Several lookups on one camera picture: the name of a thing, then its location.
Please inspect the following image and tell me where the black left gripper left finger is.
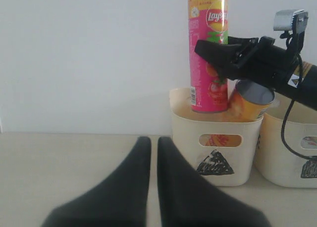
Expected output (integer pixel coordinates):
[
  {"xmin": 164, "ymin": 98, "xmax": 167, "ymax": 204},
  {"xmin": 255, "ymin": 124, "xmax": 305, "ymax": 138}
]
[{"xmin": 42, "ymin": 136, "xmax": 152, "ymax": 227}]

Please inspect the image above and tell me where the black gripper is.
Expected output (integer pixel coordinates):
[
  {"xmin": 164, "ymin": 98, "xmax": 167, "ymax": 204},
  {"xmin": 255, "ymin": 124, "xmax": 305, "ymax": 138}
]
[{"xmin": 195, "ymin": 36, "xmax": 299, "ymax": 93}]

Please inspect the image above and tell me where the cream bin square mark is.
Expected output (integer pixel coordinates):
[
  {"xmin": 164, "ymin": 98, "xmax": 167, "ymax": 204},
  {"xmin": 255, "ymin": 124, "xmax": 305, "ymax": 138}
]
[{"xmin": 254, "ymin": 92, "xmax": 317, "ymax": 189}]

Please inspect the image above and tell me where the cream bin triangle mark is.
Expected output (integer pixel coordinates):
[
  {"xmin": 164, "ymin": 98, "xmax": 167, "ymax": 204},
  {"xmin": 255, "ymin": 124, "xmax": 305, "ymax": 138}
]
[{"xmin": 168, "ymin": 87, "xmax": 264, "ymax": 187}]

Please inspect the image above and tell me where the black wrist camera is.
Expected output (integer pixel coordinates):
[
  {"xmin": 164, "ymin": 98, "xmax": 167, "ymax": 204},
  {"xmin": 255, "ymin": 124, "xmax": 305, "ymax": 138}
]
[{"xmin": 273, "ymin": 9, "xmax": 309, "ymax": 53}]

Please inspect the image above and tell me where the pink chips can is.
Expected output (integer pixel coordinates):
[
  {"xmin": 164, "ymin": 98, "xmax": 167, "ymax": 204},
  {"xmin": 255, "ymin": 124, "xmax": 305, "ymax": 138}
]
[{"xmin": 188, "ymin": 0, "xmax": 228, "ymax": 113}]

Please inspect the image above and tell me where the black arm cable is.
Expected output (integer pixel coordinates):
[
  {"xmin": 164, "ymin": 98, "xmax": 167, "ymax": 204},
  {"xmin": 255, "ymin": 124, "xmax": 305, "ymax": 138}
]
[{"xmin": 280, "ymin": 55, "xmax": 317, "ymax": 160}]

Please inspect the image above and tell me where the yellow chips can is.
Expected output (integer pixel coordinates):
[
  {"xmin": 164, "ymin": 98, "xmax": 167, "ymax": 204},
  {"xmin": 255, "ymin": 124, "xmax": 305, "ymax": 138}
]
[{"xmin": 226, "ymin": 79, "xmax": 275, "ymax": 147}]

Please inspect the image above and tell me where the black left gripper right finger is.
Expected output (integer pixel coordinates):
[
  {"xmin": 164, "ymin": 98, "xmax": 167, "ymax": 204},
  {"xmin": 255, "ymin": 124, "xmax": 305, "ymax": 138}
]
[{"xmin": 158, "ymin": 136, "xmax": 271, "ymax": 227}]

